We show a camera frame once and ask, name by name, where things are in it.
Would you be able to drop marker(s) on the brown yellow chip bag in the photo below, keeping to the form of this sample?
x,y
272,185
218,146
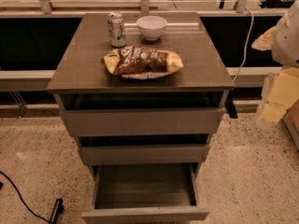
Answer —
x,y
142,63

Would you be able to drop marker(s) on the grey middle drawer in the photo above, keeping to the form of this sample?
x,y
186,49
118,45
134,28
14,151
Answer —
x,y
143,154

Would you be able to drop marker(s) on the grey top drawer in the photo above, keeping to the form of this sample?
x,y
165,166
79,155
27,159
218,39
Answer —
x,y
142,121

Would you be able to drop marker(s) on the grey open bottom drawer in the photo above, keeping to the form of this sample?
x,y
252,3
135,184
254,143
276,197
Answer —
x,y
144,193

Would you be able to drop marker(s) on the grey drawer cabinet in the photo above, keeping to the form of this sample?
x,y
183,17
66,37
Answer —
x,y
82,82

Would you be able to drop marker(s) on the black floor plug block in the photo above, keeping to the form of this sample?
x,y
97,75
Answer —
x,y
58,208

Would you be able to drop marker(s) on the white ceramic bowl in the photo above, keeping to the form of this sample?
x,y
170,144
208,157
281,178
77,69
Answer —
x,y
151,27

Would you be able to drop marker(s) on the cardboard box at right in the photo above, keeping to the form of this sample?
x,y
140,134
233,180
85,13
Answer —
x,y
292,122

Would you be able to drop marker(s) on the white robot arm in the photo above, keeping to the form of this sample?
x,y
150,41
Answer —
x,y
281,90

